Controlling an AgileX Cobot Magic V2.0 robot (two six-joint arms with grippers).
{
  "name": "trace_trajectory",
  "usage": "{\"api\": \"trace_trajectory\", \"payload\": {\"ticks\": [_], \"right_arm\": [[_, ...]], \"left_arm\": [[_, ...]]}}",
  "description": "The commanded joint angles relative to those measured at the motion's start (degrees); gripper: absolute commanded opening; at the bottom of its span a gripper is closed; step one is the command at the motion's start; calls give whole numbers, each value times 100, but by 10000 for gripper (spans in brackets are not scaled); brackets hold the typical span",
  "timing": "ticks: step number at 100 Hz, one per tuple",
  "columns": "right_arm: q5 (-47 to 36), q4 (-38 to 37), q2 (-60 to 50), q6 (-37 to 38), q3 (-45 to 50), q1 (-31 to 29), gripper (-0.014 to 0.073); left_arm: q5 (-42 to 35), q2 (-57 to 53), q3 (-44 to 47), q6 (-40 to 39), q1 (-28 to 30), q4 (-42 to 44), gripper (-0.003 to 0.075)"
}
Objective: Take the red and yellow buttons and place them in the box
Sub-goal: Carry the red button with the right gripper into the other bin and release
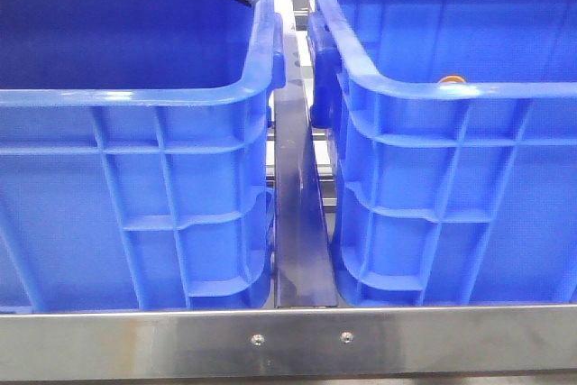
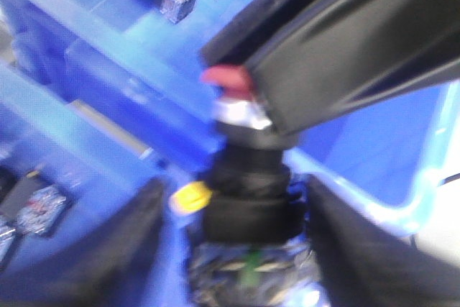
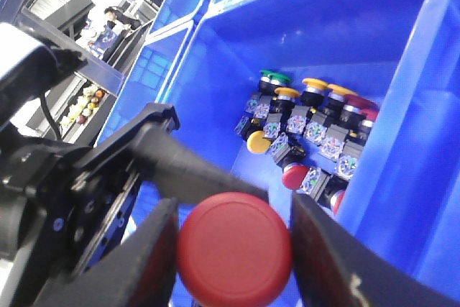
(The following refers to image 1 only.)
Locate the yellow push button switch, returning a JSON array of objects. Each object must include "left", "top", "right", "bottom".
[{"left": 438, "top": 74, "right": 466, "bottom": 83}]

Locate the blue plastic bin right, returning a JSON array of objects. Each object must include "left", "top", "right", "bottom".
[{"left": 308, "top": 0, "right": 576, "bottom": 307}]

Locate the blue plastic bin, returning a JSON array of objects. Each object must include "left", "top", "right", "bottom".
[
  {"left": 1, "top": 0, "right": 285, "bottom": 314},
  {"left": 308, "top": 0, "right": 576, "bottom": 307}
]

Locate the blue plastic bin left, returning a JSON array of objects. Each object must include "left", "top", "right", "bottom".
[{"left": 1, "top": 0, "right": 285, "bottom": 314}]

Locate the metal divider rail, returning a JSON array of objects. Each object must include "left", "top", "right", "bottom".
[{"left": 274, "top": 0, "right": 338, "bottom": 308}]

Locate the stainless steel front rail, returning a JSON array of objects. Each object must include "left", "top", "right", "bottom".
[{"left": 1, "top": 305, "right": 576, "bottom": 381}]

